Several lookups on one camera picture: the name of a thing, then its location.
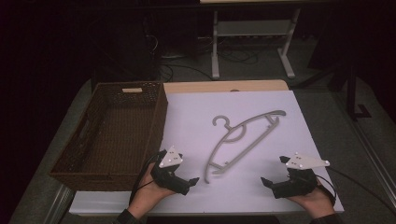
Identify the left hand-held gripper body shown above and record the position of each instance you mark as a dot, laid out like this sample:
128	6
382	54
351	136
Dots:
169	179

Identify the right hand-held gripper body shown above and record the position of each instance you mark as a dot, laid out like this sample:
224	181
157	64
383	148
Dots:
299	185

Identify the grey plastic clothes hanger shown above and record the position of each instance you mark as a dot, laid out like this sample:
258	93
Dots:
236	127

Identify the brown wicker basket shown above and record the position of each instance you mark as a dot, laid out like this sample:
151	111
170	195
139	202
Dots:
121	137

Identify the person's right hand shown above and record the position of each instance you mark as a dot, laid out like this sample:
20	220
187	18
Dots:
317	203

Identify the person's left hand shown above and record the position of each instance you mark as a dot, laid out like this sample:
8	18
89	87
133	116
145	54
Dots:
146	197

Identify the white table cover sheet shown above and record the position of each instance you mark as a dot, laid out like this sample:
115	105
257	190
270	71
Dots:
193	109

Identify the black metal stand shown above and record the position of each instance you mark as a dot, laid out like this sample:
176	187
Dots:
351	93

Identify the aluminium rail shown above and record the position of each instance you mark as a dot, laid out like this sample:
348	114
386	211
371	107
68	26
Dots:
59	205
373	152

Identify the white metal desk frame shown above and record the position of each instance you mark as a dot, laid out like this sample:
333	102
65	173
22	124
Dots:
253	28

